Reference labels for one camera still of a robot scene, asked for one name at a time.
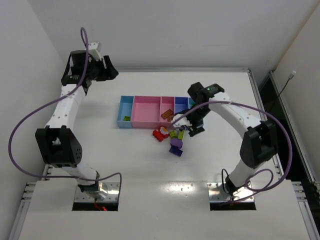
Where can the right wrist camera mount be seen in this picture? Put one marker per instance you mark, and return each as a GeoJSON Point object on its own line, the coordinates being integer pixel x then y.
{"type": "Point", "coordinates": [181, 124]}

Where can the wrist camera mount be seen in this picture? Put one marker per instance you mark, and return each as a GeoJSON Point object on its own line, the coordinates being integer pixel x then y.
{"type": "Point", "coordinates": [94, 49]}
{"type": "Point", "coordinates": [181, 124]}

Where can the lime square lego brick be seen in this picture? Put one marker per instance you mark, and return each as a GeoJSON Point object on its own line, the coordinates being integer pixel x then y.
{"type": "Point", "coordinates": [173, 134]}

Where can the small pink bin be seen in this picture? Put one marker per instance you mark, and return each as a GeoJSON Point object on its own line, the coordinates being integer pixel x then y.
{"type": "Point", "coordinates": [166, 103]}

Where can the lilac oval lego piece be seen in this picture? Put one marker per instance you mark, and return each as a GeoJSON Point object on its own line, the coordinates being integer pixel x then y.
{"type": "Point", "coordinates": [176, 142]}

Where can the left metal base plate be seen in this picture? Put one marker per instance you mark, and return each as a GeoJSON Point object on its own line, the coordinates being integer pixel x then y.
{"type": "Point", "coordinates": [110, 192]}

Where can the light blue bin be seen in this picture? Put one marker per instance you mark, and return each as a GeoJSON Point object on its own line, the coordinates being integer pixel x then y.
{"type": "Point", "coordinates": [191, 103]}
{"type": "Point", "coordinates": [125, 109]}

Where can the orange lego plate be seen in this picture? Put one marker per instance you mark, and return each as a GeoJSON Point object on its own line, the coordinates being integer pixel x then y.
{"type": "Point", "coordinates": [170, 119]}
{"type": "Point", "coordinates": [167, 114]}

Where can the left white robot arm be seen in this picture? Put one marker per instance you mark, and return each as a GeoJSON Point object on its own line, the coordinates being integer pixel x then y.
{"type": "Point", "coordinates": [57, 143]}

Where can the dark purple lego plate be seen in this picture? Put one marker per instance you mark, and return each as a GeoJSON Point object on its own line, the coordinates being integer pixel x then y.
{"type": "Point", "coordinates": [176, 151]}

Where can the large pink bin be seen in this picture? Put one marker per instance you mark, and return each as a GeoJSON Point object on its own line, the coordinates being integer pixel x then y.
{"type": "Point", "coordinates": [146, 112]}

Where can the periwinkle blue bin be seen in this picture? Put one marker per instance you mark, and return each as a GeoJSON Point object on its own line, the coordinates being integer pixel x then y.
{"type": "Point", "coordinates": [181, 104]}

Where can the red flower lego piece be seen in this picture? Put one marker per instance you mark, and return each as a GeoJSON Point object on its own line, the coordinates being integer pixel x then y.
{"type": "Point", "coordinates": [164, 132]}

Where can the right light blue bin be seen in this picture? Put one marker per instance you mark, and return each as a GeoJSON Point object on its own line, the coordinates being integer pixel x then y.
{"type": "Point", "coordinates": [191, 103]}

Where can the lime curved lego brick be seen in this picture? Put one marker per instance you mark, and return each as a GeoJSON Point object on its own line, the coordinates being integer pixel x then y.
{"type": "Point", "coordinates": [127, 118]}

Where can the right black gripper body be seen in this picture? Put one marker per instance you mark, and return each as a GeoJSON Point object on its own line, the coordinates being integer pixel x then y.
{"type": "Point", "coordinates": [195, 126]}

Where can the left light blue bin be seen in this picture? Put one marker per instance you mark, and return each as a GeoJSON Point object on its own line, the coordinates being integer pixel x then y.
{"type": "Point", "coordinates": [125, 109]}

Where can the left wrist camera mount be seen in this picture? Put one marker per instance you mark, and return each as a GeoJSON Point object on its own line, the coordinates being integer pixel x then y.
{"type": "Point", "coordinates": [94, 49]}

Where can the metal base plate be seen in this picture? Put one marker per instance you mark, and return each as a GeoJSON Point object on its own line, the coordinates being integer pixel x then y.
{"type": "Point", "coordinates": [217, 195]}
{"type": "Point", "coordinates": [110, 192]}

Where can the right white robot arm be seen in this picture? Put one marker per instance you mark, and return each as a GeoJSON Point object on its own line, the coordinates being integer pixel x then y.
{"type": "Point", "coordinates": [259, 139]}

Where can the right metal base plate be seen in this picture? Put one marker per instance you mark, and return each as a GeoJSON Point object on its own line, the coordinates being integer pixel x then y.
{"type": "Point", "coordinates": [217, 195]}

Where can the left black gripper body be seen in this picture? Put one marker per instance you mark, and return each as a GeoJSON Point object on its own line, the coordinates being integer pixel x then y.
{"type": "Point", "coordinates": [105, 69]}

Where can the red lego brick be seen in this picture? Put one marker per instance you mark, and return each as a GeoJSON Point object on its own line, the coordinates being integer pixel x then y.
{"type": "Point", "coordinates": [158, 135]}

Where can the lime long lego brick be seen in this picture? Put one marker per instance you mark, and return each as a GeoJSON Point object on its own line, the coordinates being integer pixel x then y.
{"type": "Point", "coordinates": [180, 134]}

